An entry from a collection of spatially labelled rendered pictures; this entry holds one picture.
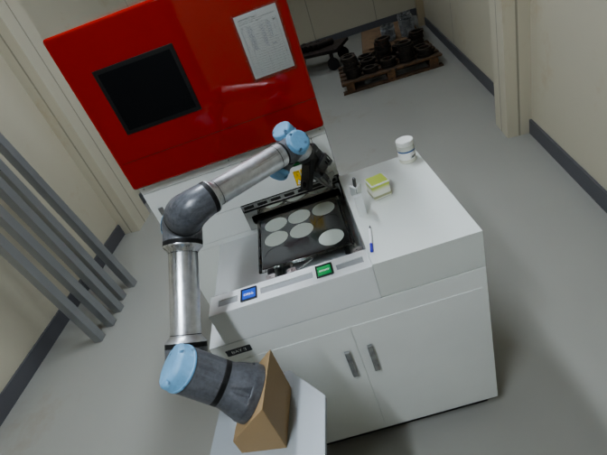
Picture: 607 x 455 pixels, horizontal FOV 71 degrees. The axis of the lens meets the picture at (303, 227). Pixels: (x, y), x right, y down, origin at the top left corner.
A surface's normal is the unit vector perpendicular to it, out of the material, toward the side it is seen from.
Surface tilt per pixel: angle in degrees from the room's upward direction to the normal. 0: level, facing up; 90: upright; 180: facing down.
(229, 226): 90
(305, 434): 0
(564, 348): 0
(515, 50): 90
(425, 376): 90
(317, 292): 90
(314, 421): 0
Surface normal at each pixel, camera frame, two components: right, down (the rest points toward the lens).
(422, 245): -0.30, -0.78
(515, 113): -0.04, 0.58
